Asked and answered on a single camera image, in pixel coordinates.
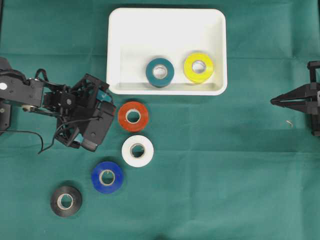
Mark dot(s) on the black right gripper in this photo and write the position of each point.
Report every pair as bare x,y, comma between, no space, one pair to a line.
301,93

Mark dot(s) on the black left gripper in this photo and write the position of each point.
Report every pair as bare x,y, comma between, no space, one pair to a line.
74,105

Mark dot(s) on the red tape roll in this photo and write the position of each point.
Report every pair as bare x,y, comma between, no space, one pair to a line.
133,116

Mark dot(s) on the white tape roll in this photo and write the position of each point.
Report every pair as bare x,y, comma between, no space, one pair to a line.
137,151

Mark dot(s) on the teal green tape roll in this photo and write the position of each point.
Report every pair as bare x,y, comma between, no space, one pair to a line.
159,72

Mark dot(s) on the yellow tape roll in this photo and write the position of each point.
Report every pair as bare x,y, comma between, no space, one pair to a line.
198,67

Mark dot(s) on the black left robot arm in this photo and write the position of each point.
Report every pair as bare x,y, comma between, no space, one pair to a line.
27,93

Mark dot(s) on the blue tape roll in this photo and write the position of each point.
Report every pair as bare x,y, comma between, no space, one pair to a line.
107,177

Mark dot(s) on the black tape roll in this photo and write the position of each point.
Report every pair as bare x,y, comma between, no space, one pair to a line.
66,201

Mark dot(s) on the white plastic tray case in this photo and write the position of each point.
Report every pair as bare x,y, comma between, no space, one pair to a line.
138,35

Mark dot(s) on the green table cloth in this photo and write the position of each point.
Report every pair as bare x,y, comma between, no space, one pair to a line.
227,167

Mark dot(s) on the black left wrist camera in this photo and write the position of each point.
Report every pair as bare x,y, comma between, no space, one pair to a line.
94,131

